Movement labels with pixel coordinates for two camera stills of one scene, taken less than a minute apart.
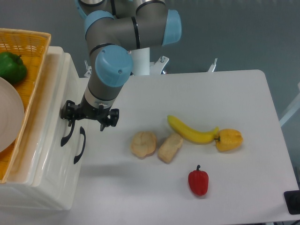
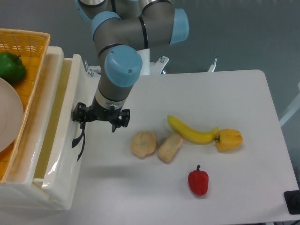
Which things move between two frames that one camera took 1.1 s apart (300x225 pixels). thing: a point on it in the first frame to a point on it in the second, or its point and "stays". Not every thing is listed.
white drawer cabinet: x=47 y=170 stays
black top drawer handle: x=64 y=138 to x=76 y=140
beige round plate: x=12 y=115 stays
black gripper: x=85 y=110 to x=82 y=114
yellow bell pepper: x=228 y=139 stays
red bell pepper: x=198 y=181 stays
